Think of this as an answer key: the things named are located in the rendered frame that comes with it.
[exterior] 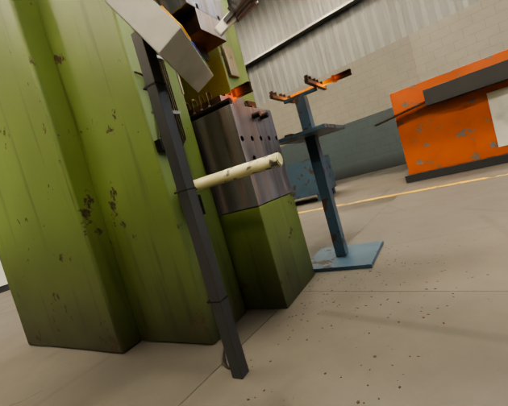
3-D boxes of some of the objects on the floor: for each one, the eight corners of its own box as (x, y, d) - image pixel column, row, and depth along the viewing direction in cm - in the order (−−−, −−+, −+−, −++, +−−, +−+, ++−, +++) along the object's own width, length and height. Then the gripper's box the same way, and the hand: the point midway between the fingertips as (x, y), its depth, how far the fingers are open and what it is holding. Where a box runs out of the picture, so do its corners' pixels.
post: (249, 370, 95) (149, 31, 89) (243, 379, 92) (139, 26, 86) (239, 370, 97) (141, 38, 91) (232, 379, 94) (130, 34, 88)
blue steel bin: (338, 192, 559) (328, 154, 555) (325, 200, 491) (313, 157, 486) (281, 205, 622) (272, 171, 618) (262, 213, 554) (252, 175, 549)
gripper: (279, -35, 86) (222, 31, 89) (279, -7, 99) (230, 49, 102) (260, -53, 86) (204, 13, 89) (263, -23, 99) (214, 34, 102)
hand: (225, 23), depth 95 cm, fingers closed
